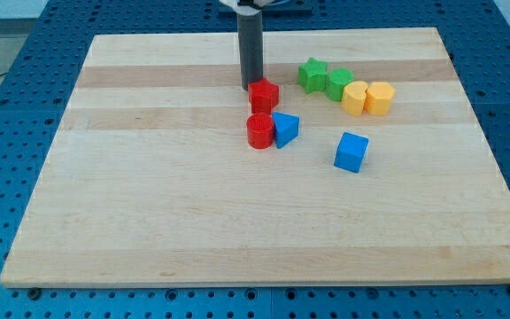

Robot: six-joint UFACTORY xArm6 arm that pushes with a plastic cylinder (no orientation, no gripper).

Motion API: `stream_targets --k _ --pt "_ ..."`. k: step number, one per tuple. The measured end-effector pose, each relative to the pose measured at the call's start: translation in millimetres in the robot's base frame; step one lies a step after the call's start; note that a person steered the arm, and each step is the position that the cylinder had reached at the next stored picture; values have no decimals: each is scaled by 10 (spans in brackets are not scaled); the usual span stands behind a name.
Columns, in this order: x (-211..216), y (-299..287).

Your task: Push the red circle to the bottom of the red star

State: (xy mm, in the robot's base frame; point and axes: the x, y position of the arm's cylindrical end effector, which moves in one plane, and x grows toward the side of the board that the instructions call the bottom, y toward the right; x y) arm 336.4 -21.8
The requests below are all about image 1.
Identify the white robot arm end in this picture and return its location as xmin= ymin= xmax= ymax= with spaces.
xmin=219 ymin=0 xmax=283 ymax=16

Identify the red star block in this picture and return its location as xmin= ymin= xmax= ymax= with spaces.
xmin=248 ymin=78 xmax=280 ymax=114

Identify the green star block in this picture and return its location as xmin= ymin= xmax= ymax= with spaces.
xmin=297 ymin=58 xmax=328 ymax=94

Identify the red cylinder block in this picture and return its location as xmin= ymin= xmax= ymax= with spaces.
xmin=246 ymin=113 xmax=274 ymax=149

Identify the blue triangle block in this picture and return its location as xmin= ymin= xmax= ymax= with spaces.
xmin=272 ymin=112 xmax=300 ymax=149

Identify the blue cube block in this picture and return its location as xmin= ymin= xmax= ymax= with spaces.
xmin=334 ymin=132 xmax=369 ymax=173

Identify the yellow heart block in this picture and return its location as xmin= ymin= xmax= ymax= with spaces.
xmin=341 ymin=81 xmax=368 ymax=116

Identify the green cylinder block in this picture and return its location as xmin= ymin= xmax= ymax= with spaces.
xmin=325 ymin=68 xmax=354 ymax=102

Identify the wooden board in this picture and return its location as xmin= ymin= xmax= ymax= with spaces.
xmin=0 ymin=27 xmax=510 ymax=288

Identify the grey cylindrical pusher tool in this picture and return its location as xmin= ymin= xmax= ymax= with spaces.
xmin=236 ymin=6 xmax=264 ymax=90

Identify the yellow hexagon block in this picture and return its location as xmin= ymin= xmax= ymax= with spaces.
xmin=365 ymin=82 xmax=396 ymax=115

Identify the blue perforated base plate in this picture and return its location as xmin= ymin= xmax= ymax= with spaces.
xmin=0 ymin=1 xmax=510 ymax=318

